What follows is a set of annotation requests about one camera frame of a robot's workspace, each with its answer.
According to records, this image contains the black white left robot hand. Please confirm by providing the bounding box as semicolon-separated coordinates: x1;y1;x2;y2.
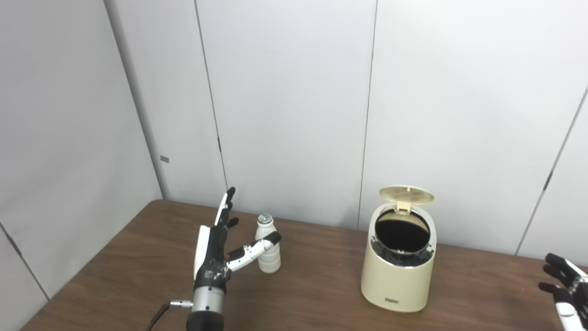
193;187;282;295

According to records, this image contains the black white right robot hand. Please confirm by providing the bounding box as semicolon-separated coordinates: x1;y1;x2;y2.
538;253;588;331

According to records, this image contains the small white plastic bottle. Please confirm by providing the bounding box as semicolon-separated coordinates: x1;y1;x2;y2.
255;214;281;274

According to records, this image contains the round cream bin lid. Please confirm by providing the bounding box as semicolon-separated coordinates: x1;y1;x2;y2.
379;185;435;215

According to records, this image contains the cream-colored bin body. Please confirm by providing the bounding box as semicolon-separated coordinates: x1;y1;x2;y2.
361;202;437;313

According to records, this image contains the black bin liner bag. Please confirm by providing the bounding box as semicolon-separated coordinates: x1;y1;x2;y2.
371;209;435;268

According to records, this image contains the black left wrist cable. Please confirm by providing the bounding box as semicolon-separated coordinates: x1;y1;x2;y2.
146;299;193;331

